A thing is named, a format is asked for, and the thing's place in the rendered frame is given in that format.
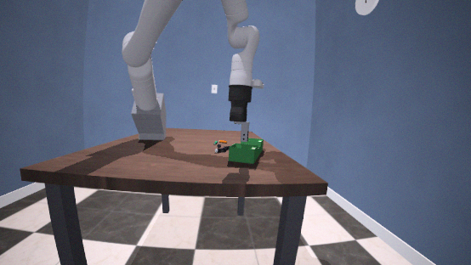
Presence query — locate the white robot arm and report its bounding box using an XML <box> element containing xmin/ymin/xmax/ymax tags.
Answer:
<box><xmin>122</xmin><ymin>0</ymin><xmax>260</xmax><ymax>110</ymax></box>

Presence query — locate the green open-top bin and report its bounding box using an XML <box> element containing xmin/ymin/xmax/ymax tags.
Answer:
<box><xmin>229</xmin><ymin>138</ymin><xmax>264</xmax><ymax>164</ymax></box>

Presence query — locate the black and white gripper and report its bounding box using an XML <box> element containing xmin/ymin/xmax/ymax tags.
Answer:
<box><xmin>229</xmin><ymin>70</ymin><xmax>264</xmax><ymax>142</ymax></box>

